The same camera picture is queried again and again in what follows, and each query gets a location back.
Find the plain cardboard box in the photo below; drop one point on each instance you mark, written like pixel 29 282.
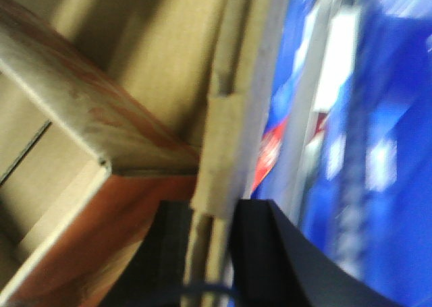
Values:
pixel 239 93

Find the cardboard box red print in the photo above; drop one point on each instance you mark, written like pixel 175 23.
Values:
pixel 102 111

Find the red snack package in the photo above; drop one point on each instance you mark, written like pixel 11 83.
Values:
pixel 269 150

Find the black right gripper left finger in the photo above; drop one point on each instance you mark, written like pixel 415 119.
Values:
pixel 154 275

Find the blue storage bin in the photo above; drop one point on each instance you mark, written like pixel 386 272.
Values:
pixel 353 77

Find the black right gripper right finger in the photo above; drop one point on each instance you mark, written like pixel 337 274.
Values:
pixel 275 265

